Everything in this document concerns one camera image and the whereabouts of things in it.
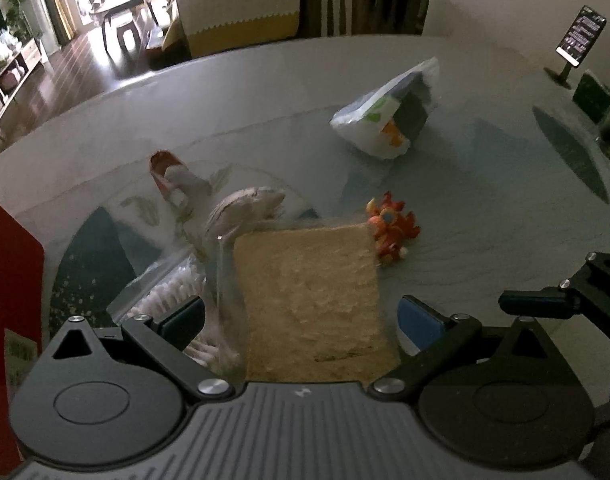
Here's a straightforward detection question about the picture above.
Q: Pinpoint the beige sponge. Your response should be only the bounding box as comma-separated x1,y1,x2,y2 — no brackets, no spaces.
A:
233,223,401,385

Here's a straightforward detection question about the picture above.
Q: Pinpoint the cotton swab bag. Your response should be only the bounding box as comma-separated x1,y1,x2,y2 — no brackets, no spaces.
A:
106,248,247,382

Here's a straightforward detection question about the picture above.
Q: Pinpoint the grey white pouch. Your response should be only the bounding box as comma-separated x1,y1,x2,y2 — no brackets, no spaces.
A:
204,186,285,238

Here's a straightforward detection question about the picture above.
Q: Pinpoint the small red white packet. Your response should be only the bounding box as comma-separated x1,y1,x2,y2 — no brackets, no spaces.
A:
150,151,213,210

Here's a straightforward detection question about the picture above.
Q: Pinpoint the red white cardboard box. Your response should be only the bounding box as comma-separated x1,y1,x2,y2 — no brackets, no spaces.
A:
0,206,44,477

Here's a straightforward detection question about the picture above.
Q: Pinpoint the dark box by phone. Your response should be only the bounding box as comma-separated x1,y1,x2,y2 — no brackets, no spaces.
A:
572,70,610,125

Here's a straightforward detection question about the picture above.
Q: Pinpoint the smartphone on stand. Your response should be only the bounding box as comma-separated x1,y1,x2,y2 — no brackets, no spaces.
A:
544,6,607,89

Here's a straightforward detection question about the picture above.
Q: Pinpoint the wooden TV cabinet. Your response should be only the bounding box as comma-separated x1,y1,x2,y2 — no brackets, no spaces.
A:
0,39,41,138

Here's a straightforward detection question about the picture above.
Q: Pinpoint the coffee table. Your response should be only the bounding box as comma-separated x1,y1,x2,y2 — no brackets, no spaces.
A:
90,0,159,48

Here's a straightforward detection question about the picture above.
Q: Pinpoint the wooden dining chair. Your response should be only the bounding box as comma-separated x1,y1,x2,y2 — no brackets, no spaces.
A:
307,0,421,38

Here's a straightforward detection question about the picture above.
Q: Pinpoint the cream yellow sofa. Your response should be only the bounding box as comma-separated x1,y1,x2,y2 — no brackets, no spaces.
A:
162,0,301,58

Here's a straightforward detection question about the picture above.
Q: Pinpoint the potted plant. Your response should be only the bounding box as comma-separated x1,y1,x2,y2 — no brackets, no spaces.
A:
6,0,40,44

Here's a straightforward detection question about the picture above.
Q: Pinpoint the orange toy keychain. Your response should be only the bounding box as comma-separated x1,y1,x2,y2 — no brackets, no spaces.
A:
366,192,421,266

